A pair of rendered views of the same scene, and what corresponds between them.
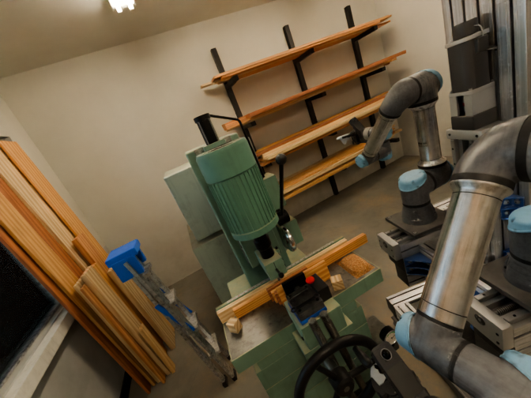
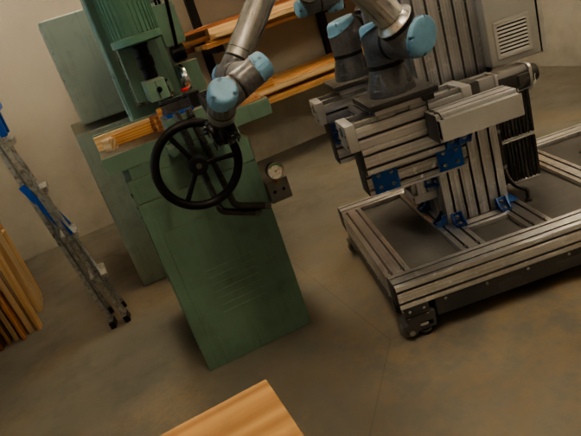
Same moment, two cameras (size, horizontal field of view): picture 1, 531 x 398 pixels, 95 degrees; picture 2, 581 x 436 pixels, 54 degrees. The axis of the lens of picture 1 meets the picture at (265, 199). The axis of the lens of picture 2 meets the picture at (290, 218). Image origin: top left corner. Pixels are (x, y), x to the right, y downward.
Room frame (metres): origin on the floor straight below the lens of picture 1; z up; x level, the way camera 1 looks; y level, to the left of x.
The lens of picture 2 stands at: (-1.27, -0.18, 1.22)
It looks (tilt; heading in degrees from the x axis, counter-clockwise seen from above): 21 degrees down; 358
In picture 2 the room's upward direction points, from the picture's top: 18 degrees counter-clockwise
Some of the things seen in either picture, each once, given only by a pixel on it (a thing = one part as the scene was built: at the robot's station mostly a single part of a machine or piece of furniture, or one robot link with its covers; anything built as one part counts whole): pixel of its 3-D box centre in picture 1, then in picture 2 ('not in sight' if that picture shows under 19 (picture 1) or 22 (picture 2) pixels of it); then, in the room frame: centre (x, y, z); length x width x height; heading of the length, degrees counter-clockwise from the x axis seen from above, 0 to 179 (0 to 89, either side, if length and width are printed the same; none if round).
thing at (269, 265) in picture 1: (271, 262); (156, 91); (0.82, 0.07, 1.03); 0.14 x 0.07 x 0.09; 12
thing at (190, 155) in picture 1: (241, 215); (134, 54); (1.09, 0.14, 1.16); 0.22 x 0.22 x 0.72; 12
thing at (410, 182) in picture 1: (414, 186); (344, 34); (1.02, -0.67, 0.98); 0.13 x 0.12 x 0.14; 105
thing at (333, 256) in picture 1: (304, 272); (195, 110); (0.83, -0.03, 0.92); 0.62 x 0.02 x 0.04; 102
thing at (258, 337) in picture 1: (306, 307); (188, 133); (0.71, 0.01, 0.87); 0.61 x 0.30 x 0.06; 102
